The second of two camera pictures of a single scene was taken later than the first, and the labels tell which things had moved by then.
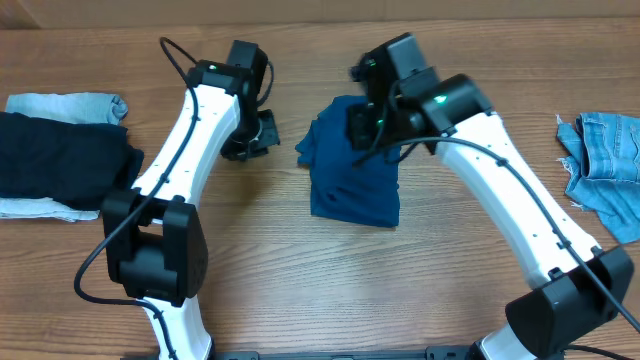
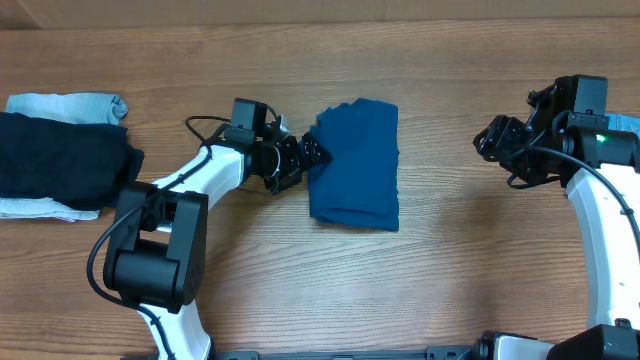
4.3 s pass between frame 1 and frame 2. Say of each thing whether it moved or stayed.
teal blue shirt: stayed
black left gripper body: moved
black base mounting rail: stayed
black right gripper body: moved
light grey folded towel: stayed
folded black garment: stayed
